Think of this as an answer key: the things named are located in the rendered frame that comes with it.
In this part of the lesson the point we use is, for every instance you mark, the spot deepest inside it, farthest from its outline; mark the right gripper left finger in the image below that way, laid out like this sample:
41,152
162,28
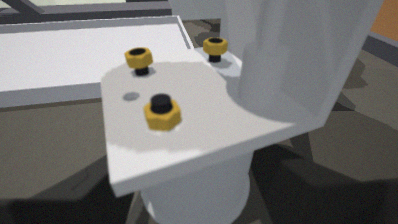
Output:
86,197

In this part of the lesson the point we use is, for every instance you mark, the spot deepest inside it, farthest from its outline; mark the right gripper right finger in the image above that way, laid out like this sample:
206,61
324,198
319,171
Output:
297,190

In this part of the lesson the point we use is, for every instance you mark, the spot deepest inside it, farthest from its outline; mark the yellow hex nut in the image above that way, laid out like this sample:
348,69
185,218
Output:
215,46
163,121
138,58

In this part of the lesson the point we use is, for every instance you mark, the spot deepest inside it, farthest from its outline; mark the white metal bracket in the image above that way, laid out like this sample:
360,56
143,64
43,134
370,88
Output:
324,37

